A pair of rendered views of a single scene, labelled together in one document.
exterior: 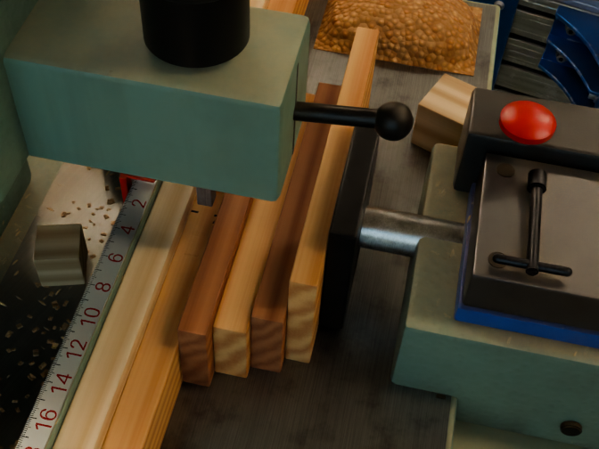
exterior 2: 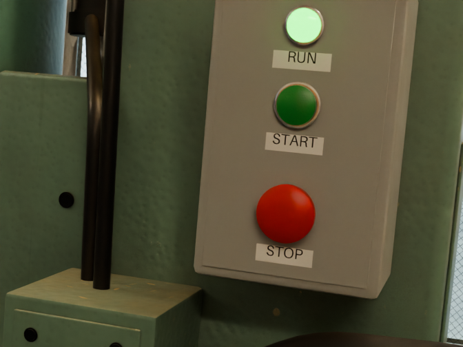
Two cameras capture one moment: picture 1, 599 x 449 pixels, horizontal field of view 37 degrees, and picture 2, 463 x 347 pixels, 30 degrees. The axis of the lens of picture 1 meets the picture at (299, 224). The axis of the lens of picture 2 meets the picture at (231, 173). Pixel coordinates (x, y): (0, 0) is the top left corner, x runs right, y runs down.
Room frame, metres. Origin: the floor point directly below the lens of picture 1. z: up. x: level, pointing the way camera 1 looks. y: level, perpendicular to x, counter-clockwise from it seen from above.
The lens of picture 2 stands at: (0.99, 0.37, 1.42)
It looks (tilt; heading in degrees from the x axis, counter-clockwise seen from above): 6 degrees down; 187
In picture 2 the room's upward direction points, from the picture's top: 5 degrees clockwise
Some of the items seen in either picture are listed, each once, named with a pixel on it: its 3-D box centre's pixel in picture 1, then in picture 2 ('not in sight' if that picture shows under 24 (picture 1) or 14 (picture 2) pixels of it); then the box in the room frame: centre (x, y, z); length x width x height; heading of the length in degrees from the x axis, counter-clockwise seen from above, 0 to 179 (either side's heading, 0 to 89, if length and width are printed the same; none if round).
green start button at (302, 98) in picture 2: not in sight; (296, 105); (0.56, 0.34, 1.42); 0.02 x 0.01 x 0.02; 81
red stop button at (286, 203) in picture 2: not in sight; (285, 213); (0.56, 0.34, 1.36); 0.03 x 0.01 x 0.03; 81
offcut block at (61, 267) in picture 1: (61, 255); not in sight; (0.39, 0.17, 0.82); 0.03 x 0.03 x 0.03; 9
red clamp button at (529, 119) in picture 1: (527, 122); not in sight; (0.35, -0.12, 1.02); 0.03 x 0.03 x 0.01
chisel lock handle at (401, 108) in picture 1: (348, 113); not in sight; (0.32, -0.02, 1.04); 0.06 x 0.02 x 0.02; 81
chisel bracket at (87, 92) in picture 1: (165, 95); not in sight; (0.34, 0.07, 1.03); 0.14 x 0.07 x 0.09; 81
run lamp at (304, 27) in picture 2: not in sight; (303, 25); (0.56, 0.34, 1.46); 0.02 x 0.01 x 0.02; 81
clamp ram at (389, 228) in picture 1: (400, 232); not in sight; (0.32, -0.06, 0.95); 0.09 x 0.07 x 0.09; 171
